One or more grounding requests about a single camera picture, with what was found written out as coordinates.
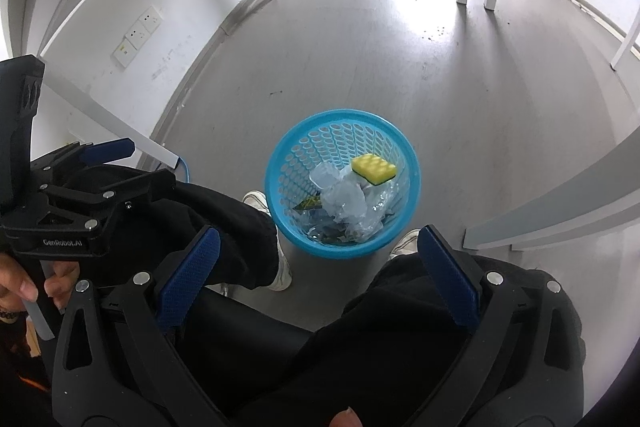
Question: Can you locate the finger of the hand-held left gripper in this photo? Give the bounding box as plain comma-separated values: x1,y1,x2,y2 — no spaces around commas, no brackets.
37,167,177,231
30,137,136,188

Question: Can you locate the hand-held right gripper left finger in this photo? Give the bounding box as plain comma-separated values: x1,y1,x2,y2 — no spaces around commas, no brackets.
50,225,231,427

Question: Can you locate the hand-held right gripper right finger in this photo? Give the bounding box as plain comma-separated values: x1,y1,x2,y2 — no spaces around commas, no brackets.
416,224,586,427

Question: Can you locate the clear plastic wrap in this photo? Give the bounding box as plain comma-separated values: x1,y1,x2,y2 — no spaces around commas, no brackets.
360,179,401,240

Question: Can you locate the clear plastic bag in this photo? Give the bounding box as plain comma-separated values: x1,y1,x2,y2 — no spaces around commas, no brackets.
309,163,373,233

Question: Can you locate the yellow sponge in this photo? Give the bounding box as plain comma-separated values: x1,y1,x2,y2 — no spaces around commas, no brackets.
351,153,398,185

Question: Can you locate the yellow patterned cardboard wrapper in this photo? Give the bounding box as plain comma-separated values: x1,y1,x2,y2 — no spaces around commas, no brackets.
292,194,323,212

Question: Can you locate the blue plastic basket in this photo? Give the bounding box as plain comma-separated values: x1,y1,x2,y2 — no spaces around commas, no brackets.
265,108,421,259

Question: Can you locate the person's left hand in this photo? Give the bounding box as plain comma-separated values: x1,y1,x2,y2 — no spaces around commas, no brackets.
0,252,81,323

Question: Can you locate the person's right hand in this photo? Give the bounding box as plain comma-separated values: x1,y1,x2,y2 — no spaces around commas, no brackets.
331,407,362,427

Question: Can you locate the white right shoe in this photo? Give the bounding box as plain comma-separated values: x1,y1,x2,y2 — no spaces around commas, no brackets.
389,229,421,260

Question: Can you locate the white shoe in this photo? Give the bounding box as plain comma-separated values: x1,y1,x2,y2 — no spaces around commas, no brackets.
389,229,421,260
243,191,293,292

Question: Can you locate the person's right leg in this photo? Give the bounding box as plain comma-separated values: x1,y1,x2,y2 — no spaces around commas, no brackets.
235,252,586,427

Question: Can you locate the white left shoe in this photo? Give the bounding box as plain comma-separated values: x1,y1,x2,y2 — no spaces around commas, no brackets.
243,191,293,292

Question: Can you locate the white wall socket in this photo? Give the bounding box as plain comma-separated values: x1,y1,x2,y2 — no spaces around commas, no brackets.
125,23,151,51
114,38,138,68
141,6,163,32

